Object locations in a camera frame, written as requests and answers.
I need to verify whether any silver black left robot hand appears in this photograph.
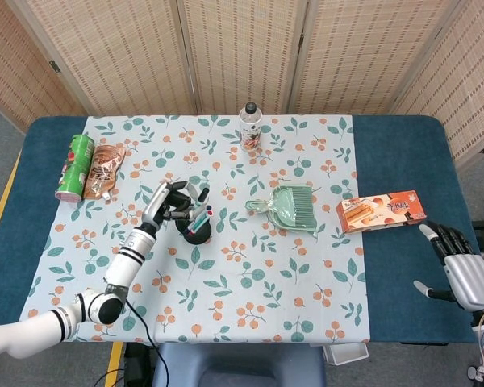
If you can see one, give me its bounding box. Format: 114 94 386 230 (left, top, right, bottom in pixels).
140 181 205 234

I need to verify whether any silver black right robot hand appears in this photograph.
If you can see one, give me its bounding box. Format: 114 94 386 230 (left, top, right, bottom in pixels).
413 220 484 312

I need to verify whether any black-capped white marker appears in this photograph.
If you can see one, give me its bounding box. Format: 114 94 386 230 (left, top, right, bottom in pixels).
196 187 211 213

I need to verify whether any red-capped marker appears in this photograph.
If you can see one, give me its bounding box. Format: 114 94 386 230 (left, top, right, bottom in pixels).
186 205 211 235

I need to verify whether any black mesh pen holder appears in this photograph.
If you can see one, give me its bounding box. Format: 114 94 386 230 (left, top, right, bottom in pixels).
173 207 214 246

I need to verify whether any brown snack pouch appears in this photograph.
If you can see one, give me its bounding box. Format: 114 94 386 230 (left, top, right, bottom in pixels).
82 144 127 202

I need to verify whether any green cylindrical snack can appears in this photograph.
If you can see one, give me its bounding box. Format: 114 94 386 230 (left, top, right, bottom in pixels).
54 134 96 202

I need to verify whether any floral leaf and fruit tablecloth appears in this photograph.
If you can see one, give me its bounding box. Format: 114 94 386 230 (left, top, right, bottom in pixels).
19 114 372 344

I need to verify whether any orange biscuit box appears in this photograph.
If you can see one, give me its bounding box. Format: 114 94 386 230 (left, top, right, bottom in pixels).
336 189 428 235

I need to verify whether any clear bottle with black cap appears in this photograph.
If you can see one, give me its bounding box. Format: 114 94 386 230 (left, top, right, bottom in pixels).
239 102 264 153

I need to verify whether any green dustpan and brush set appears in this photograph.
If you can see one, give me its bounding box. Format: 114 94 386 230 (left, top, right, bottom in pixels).
244 184 319 235

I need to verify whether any white plastic box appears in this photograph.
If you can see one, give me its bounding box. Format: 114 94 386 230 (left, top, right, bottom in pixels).
322 343 370 366

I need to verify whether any woven bamboo folding screen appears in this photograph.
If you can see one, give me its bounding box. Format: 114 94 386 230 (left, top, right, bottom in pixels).
0 0 484 170

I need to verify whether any blue-grey chair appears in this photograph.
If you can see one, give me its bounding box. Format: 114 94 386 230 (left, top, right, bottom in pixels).
152 342 327 387

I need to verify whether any black cable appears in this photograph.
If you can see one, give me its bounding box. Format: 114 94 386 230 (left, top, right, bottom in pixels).
91 296 162 387

